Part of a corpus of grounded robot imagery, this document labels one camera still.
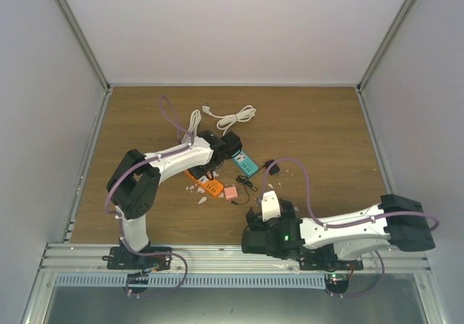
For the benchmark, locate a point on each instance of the white scrap near green plug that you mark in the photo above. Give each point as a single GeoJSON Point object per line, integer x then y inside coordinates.
{"type": "Point", "coordinates": [202, 200]}

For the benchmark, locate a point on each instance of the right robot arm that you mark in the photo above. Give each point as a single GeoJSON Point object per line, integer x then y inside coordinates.
{"type": "Point", "coordinates": [277, 232]}

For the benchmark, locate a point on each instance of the orange power strip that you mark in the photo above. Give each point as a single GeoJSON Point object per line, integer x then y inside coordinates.
{"type": "Point", "coordinates": [206, 186]}

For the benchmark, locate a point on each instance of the left aluminium frame post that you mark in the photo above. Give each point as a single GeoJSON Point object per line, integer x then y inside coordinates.
{"type": "Point", "coordinates": [81, 39]}

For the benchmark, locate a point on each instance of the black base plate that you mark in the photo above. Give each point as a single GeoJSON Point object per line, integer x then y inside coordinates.
{"type": "Point", "coordinates": [337, 272]}
{"type": "Point", "coordinates": [139, 267]}

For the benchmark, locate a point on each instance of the aluminium frame post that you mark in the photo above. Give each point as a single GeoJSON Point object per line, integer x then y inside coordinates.
{"type": "Point", "coordinates": [81, 39]}
{"type": "Point", "coordinates": [399, 18]}

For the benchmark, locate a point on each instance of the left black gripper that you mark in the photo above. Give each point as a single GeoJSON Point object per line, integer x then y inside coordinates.
{"type": "Point", "coordinates": [198, 173]}

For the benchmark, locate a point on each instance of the right aluminium frame post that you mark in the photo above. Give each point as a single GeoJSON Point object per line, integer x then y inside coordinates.
{"type": "Point", "coordinates": [399, 18]}

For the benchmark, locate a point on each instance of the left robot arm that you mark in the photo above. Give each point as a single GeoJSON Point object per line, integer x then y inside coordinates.
{"type": "Point", "coordinates": [132, 189]}

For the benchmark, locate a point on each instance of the teal power strip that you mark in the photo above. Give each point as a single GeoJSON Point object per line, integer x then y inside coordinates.
{"type": "Point", "coordinates": [245, 163]}

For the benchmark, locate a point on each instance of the aluminium front rail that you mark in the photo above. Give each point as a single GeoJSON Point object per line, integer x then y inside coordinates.
{"type": "Point", "coordinates": [215, 259]}

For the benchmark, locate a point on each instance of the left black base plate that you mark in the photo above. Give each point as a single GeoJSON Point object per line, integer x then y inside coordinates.
{"type": "Point", "coordinates": [139, 267]}

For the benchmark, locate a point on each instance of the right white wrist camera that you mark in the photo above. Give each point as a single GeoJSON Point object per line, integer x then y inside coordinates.
{"type": "Point", "coordinates": [270, 206]}

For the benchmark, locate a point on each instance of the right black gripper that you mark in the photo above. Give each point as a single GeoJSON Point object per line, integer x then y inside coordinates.
{"type": "Point", "coordinates": [253, 220]}

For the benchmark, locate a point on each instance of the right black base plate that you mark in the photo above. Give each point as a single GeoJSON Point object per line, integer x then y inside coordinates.
{"type": "Point", "coordinates": [337, 272]}

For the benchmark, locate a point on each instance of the grey slotted cable duct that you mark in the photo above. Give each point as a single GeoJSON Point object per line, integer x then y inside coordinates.
{"type": "Point", "coordinates": [193, 281]}

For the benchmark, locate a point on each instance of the pink charger plug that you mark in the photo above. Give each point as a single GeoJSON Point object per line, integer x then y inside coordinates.
{"type": "Point", "coordinates": [230, 193]}

